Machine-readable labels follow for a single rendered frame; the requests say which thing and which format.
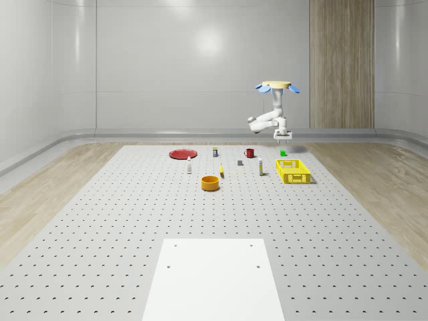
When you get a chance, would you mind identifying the red plate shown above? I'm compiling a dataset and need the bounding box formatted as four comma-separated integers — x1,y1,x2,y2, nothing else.
169,148,199,161

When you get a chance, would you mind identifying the yellow basket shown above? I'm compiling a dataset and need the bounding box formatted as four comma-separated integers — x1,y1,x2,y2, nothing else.
275,158,312,185

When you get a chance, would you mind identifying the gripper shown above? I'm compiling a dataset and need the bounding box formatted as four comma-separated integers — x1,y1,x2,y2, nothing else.
273,130,294,145

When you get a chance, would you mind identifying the yellow bowl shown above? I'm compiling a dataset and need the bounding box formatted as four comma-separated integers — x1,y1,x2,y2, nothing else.
201,175,221,192

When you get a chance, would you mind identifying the white board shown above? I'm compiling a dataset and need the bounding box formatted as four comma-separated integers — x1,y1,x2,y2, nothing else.
141,238,286,321

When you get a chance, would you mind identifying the drone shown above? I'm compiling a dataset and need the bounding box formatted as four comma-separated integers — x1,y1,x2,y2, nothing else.
255,80,301,95

